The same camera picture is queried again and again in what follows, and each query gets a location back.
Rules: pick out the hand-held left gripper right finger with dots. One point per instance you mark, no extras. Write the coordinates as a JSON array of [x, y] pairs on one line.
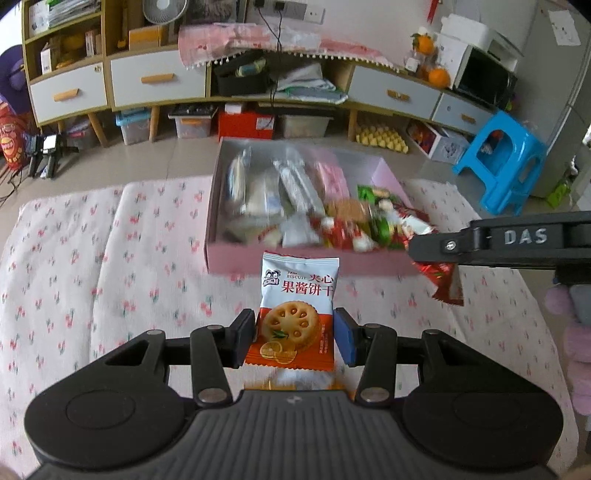
[[346, 337]]

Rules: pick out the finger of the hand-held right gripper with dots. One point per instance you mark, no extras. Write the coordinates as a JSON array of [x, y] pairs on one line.
[[438, 247]]

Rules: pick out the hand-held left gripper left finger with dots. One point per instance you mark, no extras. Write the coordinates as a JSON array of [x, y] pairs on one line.
[[244, 337]]

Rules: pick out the red silver snack packet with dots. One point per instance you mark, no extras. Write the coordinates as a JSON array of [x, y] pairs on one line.
[[413, 224]]

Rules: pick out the small red snack packet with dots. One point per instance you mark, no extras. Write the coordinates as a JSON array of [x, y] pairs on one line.
[[443, 281]]

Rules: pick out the orange white biscuit packet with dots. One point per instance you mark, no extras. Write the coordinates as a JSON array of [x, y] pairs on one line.
[[295, 382], [295, 286]]

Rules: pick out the pink cardboard box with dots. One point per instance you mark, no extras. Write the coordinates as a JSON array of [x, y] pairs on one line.
[[231, 261]]

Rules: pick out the large red snack packet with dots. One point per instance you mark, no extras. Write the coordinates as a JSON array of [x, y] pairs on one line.
[[346, 235]]

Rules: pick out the gold snack packet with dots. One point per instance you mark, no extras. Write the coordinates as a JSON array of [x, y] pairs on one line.
[[346, 210]]

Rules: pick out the white cream cake packet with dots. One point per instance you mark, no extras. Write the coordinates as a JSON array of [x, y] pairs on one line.
[[249, 233]]

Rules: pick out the plain white snack packet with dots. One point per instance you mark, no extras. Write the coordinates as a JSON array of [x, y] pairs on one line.
[[300, 230]]

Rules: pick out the clear wafer packet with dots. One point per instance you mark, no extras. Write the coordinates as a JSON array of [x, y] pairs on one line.
[[298, 184]]

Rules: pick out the small clear snack packet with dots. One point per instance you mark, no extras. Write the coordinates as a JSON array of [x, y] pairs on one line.
[[239, 177]]

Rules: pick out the green plastic toy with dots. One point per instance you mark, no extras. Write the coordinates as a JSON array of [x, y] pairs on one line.
[[559, 194]]

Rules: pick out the white printed carton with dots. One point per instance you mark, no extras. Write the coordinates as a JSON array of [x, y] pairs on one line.
[[445, 145]]

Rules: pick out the yellow egg tray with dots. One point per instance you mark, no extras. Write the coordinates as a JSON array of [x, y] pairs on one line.
[[382, 139]]

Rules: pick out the blue plastic stool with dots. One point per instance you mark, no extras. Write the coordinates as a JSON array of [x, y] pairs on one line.
[[508, 134]]

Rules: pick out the white refrigerator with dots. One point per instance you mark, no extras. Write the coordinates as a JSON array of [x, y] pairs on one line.
[[563, 115]]

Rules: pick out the cherry print floor cloth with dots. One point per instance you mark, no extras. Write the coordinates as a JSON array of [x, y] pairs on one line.
[[115, 277]]

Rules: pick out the orange fruit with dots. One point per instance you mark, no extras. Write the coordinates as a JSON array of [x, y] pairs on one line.
[[439, 77], [425, 45]]

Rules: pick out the white microwave oven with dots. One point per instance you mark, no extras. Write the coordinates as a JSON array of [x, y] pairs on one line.
[[485, 78]]

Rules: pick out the translucent storage bin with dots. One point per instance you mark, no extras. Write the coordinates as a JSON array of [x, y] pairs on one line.
[[304, 125]]

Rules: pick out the clear plastic container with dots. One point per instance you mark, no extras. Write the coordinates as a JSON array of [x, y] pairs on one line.
[[415, 64]]

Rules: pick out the folded white plastic bags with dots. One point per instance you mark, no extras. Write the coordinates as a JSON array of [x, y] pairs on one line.
[[309, 85]]

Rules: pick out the red cardboard box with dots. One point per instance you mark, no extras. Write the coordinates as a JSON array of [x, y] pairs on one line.
[[244, 127]]

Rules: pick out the white foam box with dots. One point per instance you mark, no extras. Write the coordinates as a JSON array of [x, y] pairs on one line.
[[464, 30]]

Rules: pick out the clear bin black tray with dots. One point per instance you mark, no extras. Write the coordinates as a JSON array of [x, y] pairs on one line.
[[193, 123]]

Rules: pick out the white paper note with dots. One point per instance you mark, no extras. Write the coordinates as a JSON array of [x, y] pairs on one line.
[[565, 27]]

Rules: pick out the small white box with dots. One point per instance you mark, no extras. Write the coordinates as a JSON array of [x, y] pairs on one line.
[[234, 107]]

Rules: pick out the pink tasselled cabinet cloth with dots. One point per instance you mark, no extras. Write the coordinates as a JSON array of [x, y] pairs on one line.
[[323, 46]]

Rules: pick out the blue lidded storage bin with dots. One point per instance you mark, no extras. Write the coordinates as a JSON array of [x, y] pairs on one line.
[[133, 129]]

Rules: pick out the red hanging ornament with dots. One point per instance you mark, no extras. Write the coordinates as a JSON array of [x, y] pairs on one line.
[[434, 9]]

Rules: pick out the black storage case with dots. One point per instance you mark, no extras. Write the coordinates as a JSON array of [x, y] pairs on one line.
[[240, 83]]

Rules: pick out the grey storage bin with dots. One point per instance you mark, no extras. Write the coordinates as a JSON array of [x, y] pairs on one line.
[[82, 136]]

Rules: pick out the red printed bag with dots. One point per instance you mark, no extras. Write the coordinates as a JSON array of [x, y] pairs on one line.
[[11, 138]]

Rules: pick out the brown cardboard box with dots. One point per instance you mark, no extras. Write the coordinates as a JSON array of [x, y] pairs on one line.
[[147, 38]]

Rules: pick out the framed cat picture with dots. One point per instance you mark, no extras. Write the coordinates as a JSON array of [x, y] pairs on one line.
[[217, 10]]

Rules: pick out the small printed box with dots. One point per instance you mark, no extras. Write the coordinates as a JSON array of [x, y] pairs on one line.
[[93, 44]]

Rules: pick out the wooden media cabinet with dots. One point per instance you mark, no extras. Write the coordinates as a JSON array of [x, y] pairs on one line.
[[115, 32]]

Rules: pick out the white desk fan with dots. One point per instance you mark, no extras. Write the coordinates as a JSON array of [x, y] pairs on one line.
[[164, 10]]

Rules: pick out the white shelf box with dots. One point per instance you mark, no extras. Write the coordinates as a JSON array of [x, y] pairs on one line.
[[46, 61]]

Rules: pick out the purple fabric object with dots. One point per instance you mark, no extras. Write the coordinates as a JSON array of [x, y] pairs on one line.
[[11, 74]]

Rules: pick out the stack of papers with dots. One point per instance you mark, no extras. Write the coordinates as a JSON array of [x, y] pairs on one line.
[[64, 11]]

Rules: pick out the white wall socket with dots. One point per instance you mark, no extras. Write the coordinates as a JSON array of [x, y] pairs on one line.
[[315, 14]]

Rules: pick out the black camera device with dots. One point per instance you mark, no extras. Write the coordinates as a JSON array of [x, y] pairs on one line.
[[51, 147], [33, 152]]

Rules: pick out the wall socket panel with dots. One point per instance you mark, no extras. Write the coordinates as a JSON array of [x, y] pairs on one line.
[[277, 5]]

